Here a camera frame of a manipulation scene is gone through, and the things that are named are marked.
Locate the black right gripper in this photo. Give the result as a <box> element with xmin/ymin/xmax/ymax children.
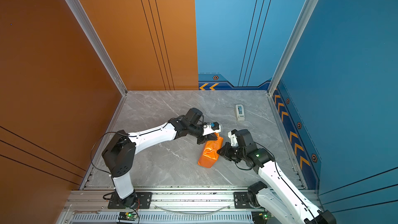
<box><xmin>216</xmin><ymin>142</ymin><xmax>247</xmax><ymax>163</ymax></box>

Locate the yellow wrapping paper sheet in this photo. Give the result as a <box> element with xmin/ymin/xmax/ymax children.
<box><xmin>198</xmin><ymin>133</ymin><xmax>223</xmax><ymax>168</ymax></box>

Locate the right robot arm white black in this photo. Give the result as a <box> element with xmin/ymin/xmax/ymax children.
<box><xmin>217</xmin><ymin>142</ymin><xmax>337</xmax><ymax>224</ymax></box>

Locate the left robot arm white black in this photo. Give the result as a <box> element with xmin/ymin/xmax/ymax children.
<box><xmin>102</xmin><ymin>118</ymin><xmax>222</xmax><ymax>200</ymax></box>

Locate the white tape dispenser blue roll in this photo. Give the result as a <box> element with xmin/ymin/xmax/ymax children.
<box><xmin>235</xmin><ymin>104</ymin><xmax>245</xmax><ymax>122</ymax></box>

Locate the right green circuit board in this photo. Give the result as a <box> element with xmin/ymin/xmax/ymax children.
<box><xmin>251</xmin><ymin>212</ymin><xmax>273</xmax><ymax>224</ymax></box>

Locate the green circuit board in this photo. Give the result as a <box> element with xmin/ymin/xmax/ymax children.
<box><xmin>251</xmin><ymin>212</ymin><xmax>273</xmax><ymax>224</ymax></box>
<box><xmin>118</xmin><ymin>212</ymin><xmax>140</xmax><ymax>224</ymax></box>

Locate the left green circuit board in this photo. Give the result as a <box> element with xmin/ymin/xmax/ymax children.
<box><xmin>118</xmin><ymin>212</ymin><xmax>140</xmax><ymax>224</ymax></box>

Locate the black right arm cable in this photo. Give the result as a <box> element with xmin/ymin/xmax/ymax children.
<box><xmin>233</xmin><ymin>142</ymin><xmax>318</xmax><ymax>224</ymax></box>

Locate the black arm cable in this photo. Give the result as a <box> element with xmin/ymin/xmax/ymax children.
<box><xmin>233</xmin><ymin>142</ymin><xmax>318</xmax><ymax>224</ymax></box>
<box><xmin>90</xmin><ymin>131</ymin><xmax>128</xmax><ymax>175</ymax></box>

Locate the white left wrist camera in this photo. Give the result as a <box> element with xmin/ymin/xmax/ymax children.
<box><xmin>184</xmin><ymin>108</ymin><xmax>222</xmax><ymax>133</ymax></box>

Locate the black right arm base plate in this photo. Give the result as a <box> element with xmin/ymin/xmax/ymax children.
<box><xmin>233</xmin><ymin>191</ymin><xmax>277</xmax><ymax>209</ymax></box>

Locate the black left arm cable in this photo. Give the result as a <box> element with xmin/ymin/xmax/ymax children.
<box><xmin>90</xmin><ymin>131</ymin><xmax>128</xmax><ymax>175</ymax></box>

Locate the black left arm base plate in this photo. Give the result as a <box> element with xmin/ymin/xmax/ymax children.
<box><xmin>103</xmin><ymin>191</ymin><xmax>152</xmax><ymax>210</ymax></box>

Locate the aluminium front rail frame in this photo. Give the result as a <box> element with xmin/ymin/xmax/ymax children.
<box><xmin>55</xmin><ymin>186</ymin><xmax>330</xmax><ymax>224</ymax></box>

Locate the right aluminium corner post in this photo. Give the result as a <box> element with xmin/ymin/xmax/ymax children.
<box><xmin>267</xmin><ymin>0</ymin><xmax>319</xmax><ymax>96</ymax></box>

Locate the aluminium corner post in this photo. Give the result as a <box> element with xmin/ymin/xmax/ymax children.
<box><xmin>267</xmin><ymin>0</ymin><xmax>319</xmax><ymax>96</ymax></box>
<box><xmin>65</xmin><ymin>0</ymin><xmax>128</xmax><ymax>96</ymax></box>

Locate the left aluminium corner post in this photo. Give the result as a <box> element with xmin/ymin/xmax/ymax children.
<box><xmin>65</xmin><ymin>0</ymin><xmax>128</xmax><ymax>96</ymax></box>

